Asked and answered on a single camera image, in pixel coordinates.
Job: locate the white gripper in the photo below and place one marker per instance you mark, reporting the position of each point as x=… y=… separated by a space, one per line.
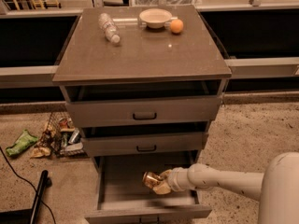
x=173 y=178

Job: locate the orange gold can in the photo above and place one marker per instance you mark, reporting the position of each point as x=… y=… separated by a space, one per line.
x=151 y=180

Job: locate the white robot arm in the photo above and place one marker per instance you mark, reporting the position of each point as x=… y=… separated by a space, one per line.
x=276 y=189

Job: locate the middle grey drawer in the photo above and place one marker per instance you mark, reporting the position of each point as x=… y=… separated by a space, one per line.
x=144 y=144

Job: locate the grey drawer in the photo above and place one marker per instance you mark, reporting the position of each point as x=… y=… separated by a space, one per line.
x=143 y=111
x=124 y=199
x=144 y=144

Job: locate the bottom grey drawer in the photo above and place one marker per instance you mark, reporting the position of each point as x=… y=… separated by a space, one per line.
x=124 y=199

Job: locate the top grey drawer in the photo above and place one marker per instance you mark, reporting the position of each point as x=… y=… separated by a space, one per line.
x=143 y=111

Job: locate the grey drawer cabinet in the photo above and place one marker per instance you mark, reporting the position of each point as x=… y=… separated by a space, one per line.
x=147 y=64

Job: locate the crumpled tan wrapper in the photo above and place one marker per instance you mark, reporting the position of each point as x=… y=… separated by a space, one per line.
x=39 y=152

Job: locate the green snack bag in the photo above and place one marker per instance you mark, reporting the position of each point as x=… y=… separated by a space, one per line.
x=23 y=142

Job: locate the orange fruit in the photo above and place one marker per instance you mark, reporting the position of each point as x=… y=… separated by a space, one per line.
x=176 y=26

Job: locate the white bowl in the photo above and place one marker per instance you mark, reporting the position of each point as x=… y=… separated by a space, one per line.
x=155 y=18

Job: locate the clear plastic water bottle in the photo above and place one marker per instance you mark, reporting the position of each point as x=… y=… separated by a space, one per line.
x=109 y=28

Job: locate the grey metal railing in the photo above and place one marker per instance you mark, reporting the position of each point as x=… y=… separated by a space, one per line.
x=41 y=76

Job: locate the wire basket with snacks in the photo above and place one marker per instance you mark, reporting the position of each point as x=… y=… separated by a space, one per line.
x=61 y=136

